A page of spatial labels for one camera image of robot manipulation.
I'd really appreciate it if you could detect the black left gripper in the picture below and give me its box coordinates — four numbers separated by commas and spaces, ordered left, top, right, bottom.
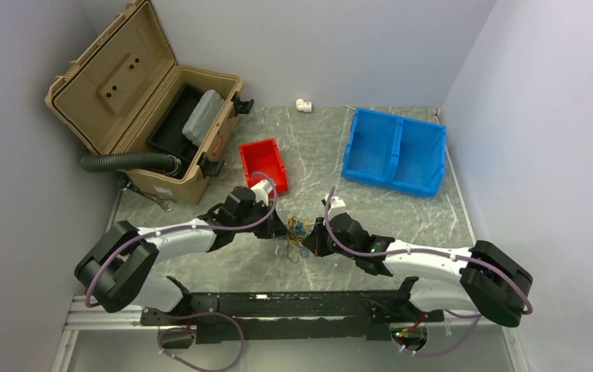
233, 201, 290, 239

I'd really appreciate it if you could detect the yellow wire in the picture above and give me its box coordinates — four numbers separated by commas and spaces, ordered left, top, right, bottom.
285, 215, 309, 245

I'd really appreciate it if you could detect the blue wire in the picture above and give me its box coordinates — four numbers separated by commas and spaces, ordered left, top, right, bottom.
295, 219, 313, 259

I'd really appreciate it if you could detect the black wire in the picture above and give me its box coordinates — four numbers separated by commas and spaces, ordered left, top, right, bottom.
285, 218, 312, 264

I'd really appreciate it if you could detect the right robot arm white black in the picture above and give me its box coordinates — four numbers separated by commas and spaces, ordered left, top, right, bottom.
303, 213, 533, 328

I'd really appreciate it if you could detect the white pipe elbow fitting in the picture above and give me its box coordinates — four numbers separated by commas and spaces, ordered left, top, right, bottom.
295, 98, 312, 113

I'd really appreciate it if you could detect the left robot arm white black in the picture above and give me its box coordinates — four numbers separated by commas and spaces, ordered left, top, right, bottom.
74, 181, 287, 326

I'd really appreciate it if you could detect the red plastic bin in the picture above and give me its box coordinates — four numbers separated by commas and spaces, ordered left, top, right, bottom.
239, 138, 289, 195

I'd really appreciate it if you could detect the blue bin left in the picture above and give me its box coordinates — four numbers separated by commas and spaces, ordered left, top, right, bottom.
341, 108, 403, 186

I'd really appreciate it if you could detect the blue bin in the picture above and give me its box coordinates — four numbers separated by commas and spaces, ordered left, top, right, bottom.
341, 108, 403, 186
391, 118, 446, 197

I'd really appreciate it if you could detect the metal wrench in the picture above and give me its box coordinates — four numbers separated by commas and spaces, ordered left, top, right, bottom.
117, 177, 177, 212

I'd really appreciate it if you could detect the blue bin right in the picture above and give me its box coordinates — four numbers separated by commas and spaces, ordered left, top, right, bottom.
391, 118, 446, 197

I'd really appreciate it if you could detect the grey plastic organizer box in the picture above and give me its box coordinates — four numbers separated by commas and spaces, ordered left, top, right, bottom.
181, 89, 225, 146

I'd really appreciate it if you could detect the black toolbox tray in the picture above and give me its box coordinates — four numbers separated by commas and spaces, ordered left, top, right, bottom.
146, 84, 204, 166

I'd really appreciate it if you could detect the tan hard toolbox case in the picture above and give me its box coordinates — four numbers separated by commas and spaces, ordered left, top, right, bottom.
45, 1, 253, 205

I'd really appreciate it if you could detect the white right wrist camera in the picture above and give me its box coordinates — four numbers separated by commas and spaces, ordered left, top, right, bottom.
326, 196, 347, 218

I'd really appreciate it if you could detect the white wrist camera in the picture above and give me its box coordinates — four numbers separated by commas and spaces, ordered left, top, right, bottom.
326, 196, 347, 218
250, 179, 273, 205

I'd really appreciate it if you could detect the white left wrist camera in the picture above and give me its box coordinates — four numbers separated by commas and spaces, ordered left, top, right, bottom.
250, 179, 273, 205

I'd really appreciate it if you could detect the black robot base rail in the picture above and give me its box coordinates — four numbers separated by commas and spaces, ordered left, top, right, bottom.
140, 278, 444, 344

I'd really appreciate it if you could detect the black corrugated hose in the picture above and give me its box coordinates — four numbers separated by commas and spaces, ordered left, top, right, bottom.
80, 151, 181, 174

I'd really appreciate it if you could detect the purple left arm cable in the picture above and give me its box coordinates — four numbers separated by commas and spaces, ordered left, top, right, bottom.
84, 171, 280, 372

